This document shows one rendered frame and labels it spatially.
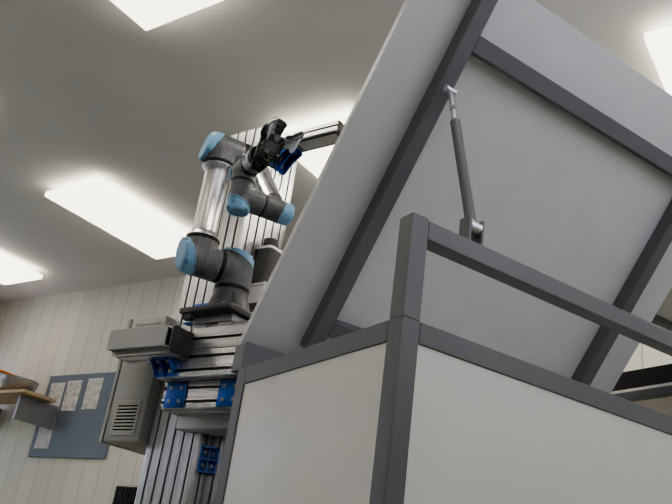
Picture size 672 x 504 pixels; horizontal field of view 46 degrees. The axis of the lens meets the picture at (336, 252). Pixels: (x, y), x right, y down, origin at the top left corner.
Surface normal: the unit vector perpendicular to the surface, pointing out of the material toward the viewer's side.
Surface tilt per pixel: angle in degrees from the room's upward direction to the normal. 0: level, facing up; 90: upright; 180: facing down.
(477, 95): 127
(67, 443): 90
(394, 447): 90
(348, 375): 90
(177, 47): 180
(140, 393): 90
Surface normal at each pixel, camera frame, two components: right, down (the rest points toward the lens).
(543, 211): 0.37, 0.33
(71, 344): -0.54, -0.41
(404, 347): 0.56, -0.27
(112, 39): -0.13, 0.91
